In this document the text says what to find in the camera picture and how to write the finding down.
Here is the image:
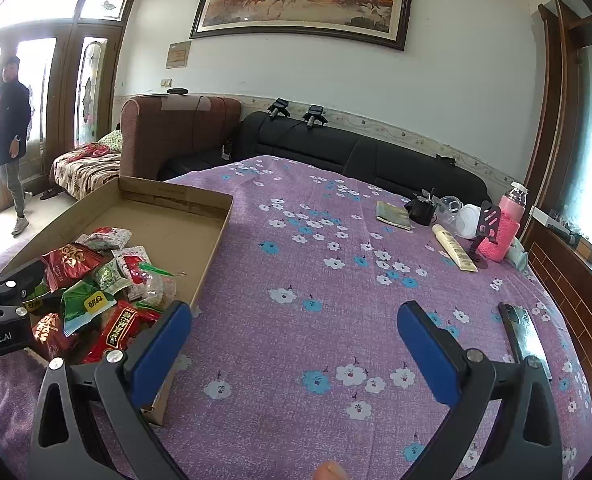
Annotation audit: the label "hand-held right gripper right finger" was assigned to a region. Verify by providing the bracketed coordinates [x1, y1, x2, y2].
[397, 301, 563, 480]

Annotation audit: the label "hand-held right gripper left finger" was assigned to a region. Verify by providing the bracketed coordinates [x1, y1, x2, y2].
[28, 300, 193, 480]

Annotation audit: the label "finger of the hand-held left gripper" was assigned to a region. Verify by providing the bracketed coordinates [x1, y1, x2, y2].
[25, 289, 67, 317]
[0, 258, 47, 307]

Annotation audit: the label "green packet yellow label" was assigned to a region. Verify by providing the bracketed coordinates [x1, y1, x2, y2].
[23, 280, 52, 314]
[61, 280, 117, 336]

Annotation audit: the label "dark red foil packet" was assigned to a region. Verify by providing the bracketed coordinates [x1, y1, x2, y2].
[31, 312, 80, 359]

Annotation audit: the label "red packet yellow label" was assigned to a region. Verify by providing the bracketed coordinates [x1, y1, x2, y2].
[83, 305, 162, 364]

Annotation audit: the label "bright red foil packet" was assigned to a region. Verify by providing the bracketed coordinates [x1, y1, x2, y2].
[41, 242, 110, 291]

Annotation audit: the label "green speckled packet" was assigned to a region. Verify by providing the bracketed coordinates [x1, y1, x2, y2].
[93, 265, 132, 296]

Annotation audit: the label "clear wrapper green stripes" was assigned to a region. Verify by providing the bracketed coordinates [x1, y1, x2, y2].
[138, 262, 177, 306]

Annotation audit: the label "white red packet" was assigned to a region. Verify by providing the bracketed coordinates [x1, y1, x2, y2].
[112, 246, 152, 286]
[76, 227, 132, 252]

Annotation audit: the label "cardboard box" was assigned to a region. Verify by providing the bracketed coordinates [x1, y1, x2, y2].
[0, 176, 235, 427]

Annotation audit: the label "person's right hand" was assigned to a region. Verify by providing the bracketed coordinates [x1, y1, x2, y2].
[316, 461, 348, 480]

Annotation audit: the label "dark smartphone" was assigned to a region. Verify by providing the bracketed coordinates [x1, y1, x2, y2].
[498, 302, 553, 381]

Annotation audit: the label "cream tube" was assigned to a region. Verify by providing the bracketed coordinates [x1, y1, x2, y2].
[432, 224, 479, 274]

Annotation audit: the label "patterned blanket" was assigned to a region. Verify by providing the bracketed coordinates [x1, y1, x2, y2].
[50, 142, 122, 199]

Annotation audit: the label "white round container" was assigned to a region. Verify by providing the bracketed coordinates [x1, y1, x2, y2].
[453, 204, 485, 240]

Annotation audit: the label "black mug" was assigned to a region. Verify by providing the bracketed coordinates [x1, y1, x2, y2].
[405, 187, 440, 226]

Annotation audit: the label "olive folded booklet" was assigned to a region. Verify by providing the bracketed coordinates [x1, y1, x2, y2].
[376, 201, 413, 231]

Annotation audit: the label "black phone stand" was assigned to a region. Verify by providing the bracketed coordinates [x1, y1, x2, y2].
[468, 201, 502, 269]

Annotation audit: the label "clear plastic bag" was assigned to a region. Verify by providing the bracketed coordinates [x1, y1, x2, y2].
[436, 196, 465, 221]

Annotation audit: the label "purple floral tablecloth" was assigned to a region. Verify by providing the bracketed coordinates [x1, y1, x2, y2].
[0, 155, 592, 480]

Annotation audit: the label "pink knit-sleeved bottle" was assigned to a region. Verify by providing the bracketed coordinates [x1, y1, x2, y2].
[478, 182, 530, 264]

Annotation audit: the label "wooden cabinet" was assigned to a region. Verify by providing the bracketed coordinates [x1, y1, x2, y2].
[521, 0, 592, 412]

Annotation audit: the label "wooden glass door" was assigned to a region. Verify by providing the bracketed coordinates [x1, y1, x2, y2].
[0, 0, 140, 222]

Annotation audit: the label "brown armchair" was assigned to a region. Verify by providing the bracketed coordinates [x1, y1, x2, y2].
[120, 95, 242, 184]

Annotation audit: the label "black sofa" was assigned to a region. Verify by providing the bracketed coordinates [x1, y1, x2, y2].
[162, 111, 492, 206]

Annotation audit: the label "small wall plaque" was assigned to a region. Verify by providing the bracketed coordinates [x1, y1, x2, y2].
[166, 40, 192, 70]

